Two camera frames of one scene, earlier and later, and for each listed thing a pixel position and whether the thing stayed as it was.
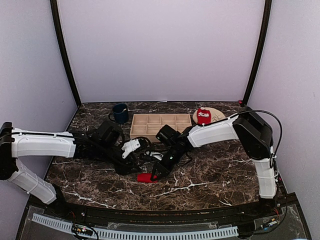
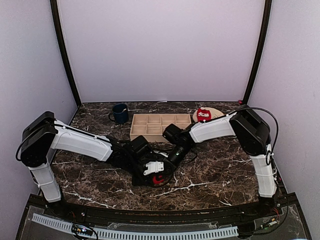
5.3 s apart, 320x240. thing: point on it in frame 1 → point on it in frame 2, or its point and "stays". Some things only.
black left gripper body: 121,168 → 135,180
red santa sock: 203,116 stays
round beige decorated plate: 215,114 stays
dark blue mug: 120,114 stays
